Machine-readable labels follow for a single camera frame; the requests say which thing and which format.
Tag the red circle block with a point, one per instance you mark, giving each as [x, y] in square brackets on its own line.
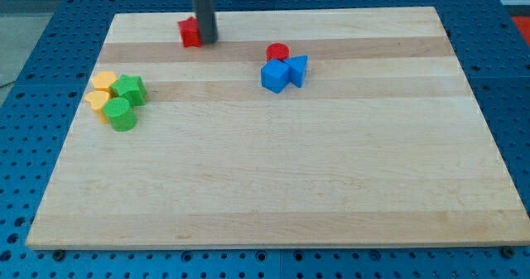
[277, 51]

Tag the red star block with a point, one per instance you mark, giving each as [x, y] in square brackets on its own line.
[190, 33]

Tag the green star block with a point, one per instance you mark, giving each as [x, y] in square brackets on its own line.
[131, 88]

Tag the green circle block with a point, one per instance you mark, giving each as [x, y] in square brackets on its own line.
[120, 115]

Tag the blue cube block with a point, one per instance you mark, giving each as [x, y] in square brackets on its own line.
[275, 75]

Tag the blue triangle block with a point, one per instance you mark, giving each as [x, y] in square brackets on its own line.
[297, 69]

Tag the light wooden board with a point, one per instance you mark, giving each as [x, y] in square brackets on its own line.
[384, 146]

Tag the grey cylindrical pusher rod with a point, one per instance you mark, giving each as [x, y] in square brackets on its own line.
[205, 15]

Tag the yellow pentagon block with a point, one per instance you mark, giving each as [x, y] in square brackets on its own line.
[104, 80]

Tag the yellow heart block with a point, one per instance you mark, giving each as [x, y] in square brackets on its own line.
[97, 100]

